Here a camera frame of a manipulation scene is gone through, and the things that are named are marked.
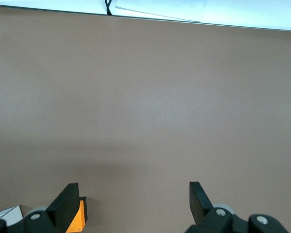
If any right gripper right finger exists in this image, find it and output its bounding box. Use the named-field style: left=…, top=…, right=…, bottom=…
left=185, top=181, right=234, bottom=233

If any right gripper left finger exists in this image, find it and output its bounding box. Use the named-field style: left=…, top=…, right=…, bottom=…
left=22, top=183, right=81, bottom=233

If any white drawer cabinet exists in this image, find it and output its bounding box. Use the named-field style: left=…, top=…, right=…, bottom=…
left=0, top=204, right=24, bottom=229

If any orange box with hole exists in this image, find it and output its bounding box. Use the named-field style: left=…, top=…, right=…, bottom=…
left=65, top=196, right=88, bottom=233

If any thin black cable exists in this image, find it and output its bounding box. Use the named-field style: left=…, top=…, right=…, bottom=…
left=104, top=0, right=113, bottom=16

